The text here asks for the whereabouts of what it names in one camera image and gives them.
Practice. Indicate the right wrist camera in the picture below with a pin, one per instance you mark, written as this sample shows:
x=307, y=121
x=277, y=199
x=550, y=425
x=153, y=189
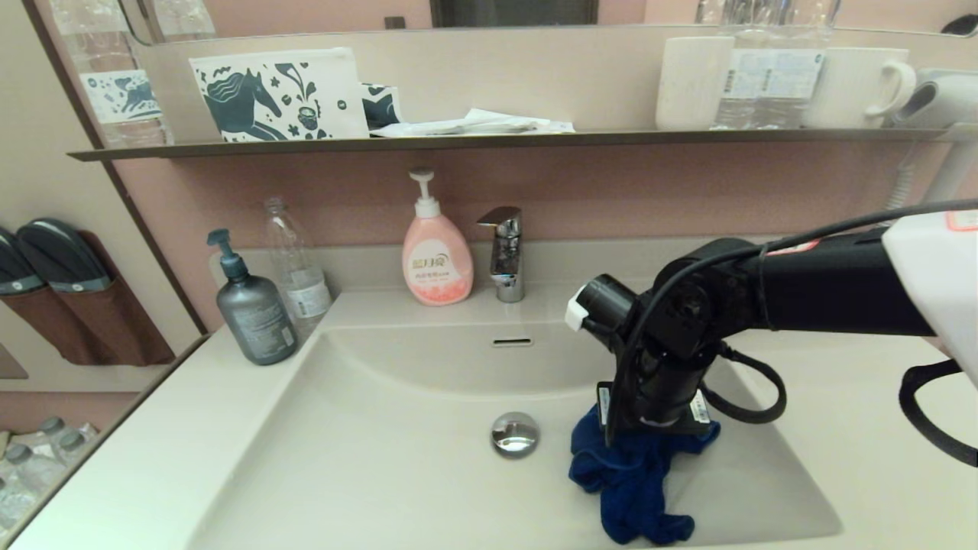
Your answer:
x=607, y=302

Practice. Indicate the blue microfibre cloth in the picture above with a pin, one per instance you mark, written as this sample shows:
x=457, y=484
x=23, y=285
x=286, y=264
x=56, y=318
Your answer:
x=634, y=481

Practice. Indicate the pink hand soap pump bottle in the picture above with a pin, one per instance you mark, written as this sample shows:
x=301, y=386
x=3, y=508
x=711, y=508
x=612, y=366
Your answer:
x=437, y=266

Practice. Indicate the white plastic amenity packets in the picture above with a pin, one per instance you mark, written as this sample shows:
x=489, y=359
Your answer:
x=489, y=124

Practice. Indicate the small dark print pouch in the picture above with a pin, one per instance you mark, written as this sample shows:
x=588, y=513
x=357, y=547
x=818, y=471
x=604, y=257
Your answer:
x=380, y=108

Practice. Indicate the white horse print pouch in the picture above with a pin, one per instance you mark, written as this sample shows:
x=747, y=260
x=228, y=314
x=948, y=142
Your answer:
x=334, y=88

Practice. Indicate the water bottle horse label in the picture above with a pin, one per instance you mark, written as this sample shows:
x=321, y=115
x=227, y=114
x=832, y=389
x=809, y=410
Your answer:
x=118, y=98

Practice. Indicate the clear labelled water bottle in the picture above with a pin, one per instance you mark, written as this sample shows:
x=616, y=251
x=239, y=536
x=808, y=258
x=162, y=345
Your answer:
x=795, y=76
x=739, y=80

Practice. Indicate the white wall hair dryer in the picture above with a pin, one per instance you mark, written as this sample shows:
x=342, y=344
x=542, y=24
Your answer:
x=951, y=92

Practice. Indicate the brown fabric slipper pocket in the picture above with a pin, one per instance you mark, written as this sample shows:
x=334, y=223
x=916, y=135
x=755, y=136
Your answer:
x=40, y=321
x=121, y=328

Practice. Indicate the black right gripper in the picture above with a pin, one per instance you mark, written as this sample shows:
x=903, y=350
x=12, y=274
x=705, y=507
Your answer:
x=657, y=389

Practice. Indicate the wall mirror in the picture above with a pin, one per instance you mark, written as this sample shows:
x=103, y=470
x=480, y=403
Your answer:
x=321, y=14

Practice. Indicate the clear empty plastic bottle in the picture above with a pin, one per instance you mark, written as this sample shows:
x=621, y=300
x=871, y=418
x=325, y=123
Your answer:
x=300, y=281

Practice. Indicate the grey pump bottle teal nozzle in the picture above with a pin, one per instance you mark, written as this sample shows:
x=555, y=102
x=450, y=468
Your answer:
x=254, y=319

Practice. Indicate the white vanity sink basin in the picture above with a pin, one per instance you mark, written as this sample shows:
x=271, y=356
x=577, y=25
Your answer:
x=382, y=481

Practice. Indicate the white ribbed cup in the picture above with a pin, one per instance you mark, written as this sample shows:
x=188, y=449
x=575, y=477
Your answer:
x=691, y=84

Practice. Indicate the dark metal wall shelf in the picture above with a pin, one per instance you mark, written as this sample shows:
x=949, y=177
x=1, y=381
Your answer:
x=497, y=140

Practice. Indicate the capped plastic water bottle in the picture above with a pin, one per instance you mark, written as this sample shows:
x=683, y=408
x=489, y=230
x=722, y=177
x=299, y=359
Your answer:
x=53, y=426
x=19, y=458
x=74, y=443

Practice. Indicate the chrome faucet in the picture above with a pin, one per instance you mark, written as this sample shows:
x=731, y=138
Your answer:
x=508, y=262

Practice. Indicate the dark grey slipper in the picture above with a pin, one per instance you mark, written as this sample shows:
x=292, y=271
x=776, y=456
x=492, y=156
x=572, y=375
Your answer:
x=14, y=263
x=63, y=254

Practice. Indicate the chrome drain stopper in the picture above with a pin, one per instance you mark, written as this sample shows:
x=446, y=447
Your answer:
x=515, y=435

